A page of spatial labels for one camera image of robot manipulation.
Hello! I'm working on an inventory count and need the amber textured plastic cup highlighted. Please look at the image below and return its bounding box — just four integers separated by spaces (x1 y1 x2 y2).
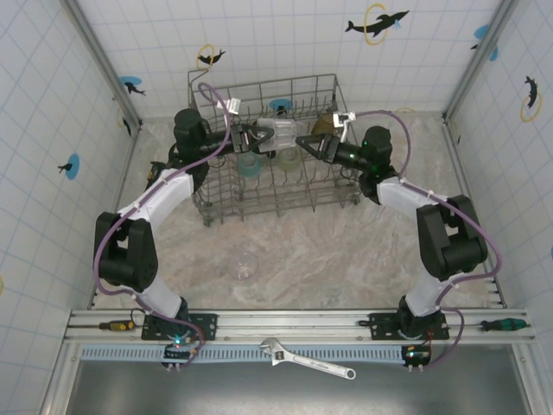
311 112 340 137

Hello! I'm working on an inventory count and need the teal textured plastic cup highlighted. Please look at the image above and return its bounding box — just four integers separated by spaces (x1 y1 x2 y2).
236 153 263 179

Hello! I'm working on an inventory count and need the clear plastic cup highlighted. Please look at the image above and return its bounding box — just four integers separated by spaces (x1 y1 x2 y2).
257 118 306 153
229 252 260 281

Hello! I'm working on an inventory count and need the pale green textured plastic cup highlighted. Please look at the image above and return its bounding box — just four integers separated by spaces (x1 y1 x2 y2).
276 150 302 173

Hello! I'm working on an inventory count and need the grey wire dish rack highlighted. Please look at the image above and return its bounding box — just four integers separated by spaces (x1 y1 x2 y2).
187 71 362 228

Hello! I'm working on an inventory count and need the silver adjustable wrench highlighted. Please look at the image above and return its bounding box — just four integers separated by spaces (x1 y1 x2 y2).
258 338 358 381

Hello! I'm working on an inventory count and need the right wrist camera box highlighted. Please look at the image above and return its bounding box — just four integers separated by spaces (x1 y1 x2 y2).
332 111 358 131

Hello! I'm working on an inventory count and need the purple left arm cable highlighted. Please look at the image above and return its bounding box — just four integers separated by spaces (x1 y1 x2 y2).
92 82 234 368

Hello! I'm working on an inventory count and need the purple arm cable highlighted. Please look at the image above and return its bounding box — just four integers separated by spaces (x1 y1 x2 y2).
352 110 505 371
92 82 234 368

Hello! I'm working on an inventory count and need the aluminium corner post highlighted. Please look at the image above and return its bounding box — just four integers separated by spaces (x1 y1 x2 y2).
442 0 519 122
63 0 143 131

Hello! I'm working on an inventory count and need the large dolphin ring wall decal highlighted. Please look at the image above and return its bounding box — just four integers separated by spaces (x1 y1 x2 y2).
344 3 410 47

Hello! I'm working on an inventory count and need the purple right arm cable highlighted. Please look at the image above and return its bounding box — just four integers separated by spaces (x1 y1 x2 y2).
352 110 505 371

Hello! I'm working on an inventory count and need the small dolphin ring wall decal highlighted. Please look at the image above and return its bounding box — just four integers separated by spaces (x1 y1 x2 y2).
519 75 543 124

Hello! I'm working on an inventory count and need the aluminium front rail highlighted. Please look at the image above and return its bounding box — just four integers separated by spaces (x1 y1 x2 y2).
62 307 537 347

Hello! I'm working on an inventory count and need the yellow handled screwdriver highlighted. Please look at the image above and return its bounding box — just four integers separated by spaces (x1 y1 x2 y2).
98 319 135 333

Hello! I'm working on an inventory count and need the grey slotted cable duct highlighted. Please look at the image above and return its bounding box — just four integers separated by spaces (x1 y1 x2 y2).
79 344 410 364

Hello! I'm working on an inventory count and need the green handled screwdriver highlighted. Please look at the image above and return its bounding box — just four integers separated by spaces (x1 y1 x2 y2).
480 317 531 333

